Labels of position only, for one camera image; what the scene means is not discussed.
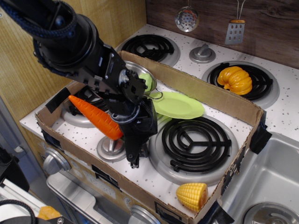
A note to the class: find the front silver stove knob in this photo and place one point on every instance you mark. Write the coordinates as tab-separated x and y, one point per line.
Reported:
111	150

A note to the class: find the yellow toy pumpkin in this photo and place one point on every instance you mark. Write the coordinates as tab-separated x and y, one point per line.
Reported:
236	80

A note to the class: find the back right black burner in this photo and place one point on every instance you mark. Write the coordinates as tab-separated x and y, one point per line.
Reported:
265	91

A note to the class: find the back left black burner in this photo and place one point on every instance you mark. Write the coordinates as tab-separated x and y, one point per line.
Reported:
155	47

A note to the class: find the oven knob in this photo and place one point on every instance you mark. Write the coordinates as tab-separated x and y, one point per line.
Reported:
139	215
55	162

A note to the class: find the middle silver stove knob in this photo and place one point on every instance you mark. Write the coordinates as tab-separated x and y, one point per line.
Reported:
161	118

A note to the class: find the silver stove knob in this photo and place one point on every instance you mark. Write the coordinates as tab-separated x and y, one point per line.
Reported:
161	118
111	150
202	54

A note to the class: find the small steel pot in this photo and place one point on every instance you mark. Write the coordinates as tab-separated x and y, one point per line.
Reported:
151	90

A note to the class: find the yellow toy corn cob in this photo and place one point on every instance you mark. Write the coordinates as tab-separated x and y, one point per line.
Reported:
193	195

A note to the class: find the hanging silver strainer ladle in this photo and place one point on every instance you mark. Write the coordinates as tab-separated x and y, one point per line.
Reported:
187	18

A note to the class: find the silver oven door handle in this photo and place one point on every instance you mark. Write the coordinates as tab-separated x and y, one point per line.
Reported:
87	202

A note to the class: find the orange toy carrot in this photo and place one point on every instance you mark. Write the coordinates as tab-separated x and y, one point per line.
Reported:
98	118

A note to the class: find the black burner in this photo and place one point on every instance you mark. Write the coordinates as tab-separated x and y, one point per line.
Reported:
73	116
192	150
155	47
265	91

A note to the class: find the left oven front knob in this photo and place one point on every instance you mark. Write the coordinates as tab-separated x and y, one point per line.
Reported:
55	162

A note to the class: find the right oven front knob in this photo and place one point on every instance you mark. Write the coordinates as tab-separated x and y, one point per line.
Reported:
139	215

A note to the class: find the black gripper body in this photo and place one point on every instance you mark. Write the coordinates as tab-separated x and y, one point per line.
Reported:
137	122

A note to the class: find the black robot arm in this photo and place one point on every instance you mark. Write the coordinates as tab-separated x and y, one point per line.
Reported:
68	44

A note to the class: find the brown cardboard fence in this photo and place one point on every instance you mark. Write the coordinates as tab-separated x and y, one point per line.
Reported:
144	184

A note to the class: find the green toy vegetable chunk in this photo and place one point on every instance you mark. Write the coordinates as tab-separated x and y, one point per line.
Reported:
148	81

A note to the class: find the front left black burner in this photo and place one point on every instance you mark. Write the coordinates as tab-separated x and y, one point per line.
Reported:
73	116

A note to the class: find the hanging silver spatula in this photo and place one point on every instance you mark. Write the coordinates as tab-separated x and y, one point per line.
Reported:
236	27

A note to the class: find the front right black burner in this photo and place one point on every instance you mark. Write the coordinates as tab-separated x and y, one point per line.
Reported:
192	150

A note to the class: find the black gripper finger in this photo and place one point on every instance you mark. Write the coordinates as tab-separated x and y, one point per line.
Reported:
134	160
144	151

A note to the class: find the back silver stove knob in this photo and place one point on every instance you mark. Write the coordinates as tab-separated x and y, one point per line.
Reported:
202	54

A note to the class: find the light green plate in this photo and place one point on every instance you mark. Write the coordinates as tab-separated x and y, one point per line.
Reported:
177	105

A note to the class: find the silver toy sink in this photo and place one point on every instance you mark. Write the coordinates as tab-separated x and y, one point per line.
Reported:
266	189

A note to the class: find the orange object bottom left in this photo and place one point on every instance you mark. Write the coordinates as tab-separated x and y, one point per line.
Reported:
48	212

